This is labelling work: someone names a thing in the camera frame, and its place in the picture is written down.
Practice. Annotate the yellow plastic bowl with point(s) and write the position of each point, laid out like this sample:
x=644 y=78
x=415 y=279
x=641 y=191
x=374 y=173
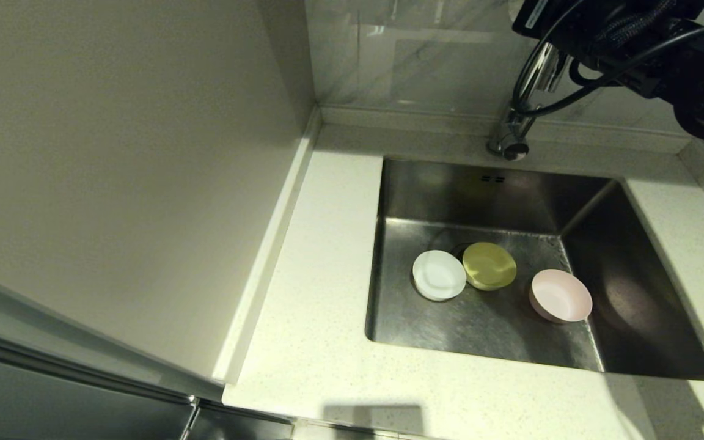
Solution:
x=490 y=266

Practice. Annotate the pink plastic bowl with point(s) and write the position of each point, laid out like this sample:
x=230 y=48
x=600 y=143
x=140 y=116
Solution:
x=563 y=296

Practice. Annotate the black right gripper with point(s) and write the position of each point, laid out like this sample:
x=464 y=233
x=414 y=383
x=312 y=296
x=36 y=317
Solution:
x=590 y=27

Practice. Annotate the chrome gooseneck faucet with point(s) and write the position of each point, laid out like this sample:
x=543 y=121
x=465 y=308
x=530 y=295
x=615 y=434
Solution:
x=511 y=143

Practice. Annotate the dark steel appliance door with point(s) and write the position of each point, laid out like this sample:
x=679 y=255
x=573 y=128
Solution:
x=52 y=403

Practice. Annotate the stainless steel sink basin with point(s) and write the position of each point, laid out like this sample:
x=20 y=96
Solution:
x=425 y=330

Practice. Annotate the white plastic bowl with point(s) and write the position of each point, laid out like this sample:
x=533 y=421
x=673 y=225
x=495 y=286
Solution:
x=439 y=275

